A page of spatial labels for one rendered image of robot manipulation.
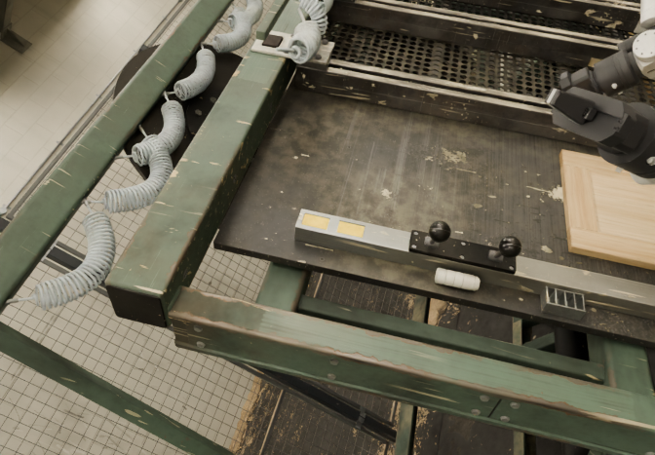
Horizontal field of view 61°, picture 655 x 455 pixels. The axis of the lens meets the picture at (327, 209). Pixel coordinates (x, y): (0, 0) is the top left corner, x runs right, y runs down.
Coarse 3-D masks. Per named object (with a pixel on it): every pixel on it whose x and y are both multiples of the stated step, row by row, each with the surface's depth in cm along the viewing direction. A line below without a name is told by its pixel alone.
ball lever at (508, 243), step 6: (504, 240) 94; (510, 240) 93; (516, 240) 93; (498, 246) 95; (504, 246) 93; (510, 246) 93; (516, 246) 93; (492, 252) 104; (498, 252) 100; (504, 252) 94; (510, 252) 93; (516, 252) 93; (492, 258) 104; (498, 258) 104
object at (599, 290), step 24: (336, 216) 110; (312, 240) 109; (336, 240) 108; (360, 240) 106; (384, 240) 107; (408, 240) 107; (408, 264) 108; (432, 264) 106; (456, 264) 105; (528, 264) 105; (552, 264) 106; (528, 288) 105; (576, 288) 102; (600, 288) 103; (624, 288) 103; (648, 288) 104; (624, 312) 104; (648, 312) 102
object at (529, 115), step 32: (320, 64) 139; (352, 64) 142; (352, 96) 143; (384, 96) 141; (416, 96) 139; (448, 96) 137; (480, 96) 136; (512, 96) 138; (512, 128) 139; (544, 128) 137
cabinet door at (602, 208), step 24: (576, 168) 129; (600, 168) 130; (576, 192) 123; (600, 192) 124; (624, 192) 125; (648, 192) 126; (576, 216) 118; (600, 216) 119; (624, 216) 120; (648, 216) 120; (576, 240) 113; (600, 240) 114; (624, 240) 114; (648, 240) 115; (648, 264) 111
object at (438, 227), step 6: (438, 222) 95; (444, 222) 95; (432, 228) 95; (438, 228) 94; (444, 228) 94; (432, 234) 95; (438, 234) 94; (444, 234) 94; (426, 240) 105; (432, 240) 102; (438, 240) 95; (444, 240) 95; (432, 246) 105; (438, 246) 105
